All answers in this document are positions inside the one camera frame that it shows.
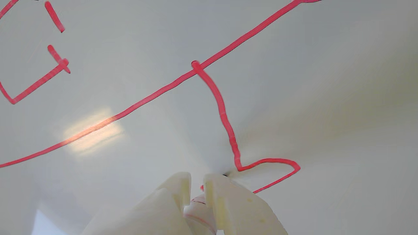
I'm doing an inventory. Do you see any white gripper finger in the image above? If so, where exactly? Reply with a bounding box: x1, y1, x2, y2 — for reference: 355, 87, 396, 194
82, 172, 193, 235
202, 173, 288, 235

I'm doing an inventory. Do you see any red whiteboard marker pen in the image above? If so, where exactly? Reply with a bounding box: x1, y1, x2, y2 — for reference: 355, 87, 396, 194
183, 184, 217, 235

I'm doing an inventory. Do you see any large white whiteboard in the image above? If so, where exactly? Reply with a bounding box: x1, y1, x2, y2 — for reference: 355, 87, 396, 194
0, 0, 418, 235

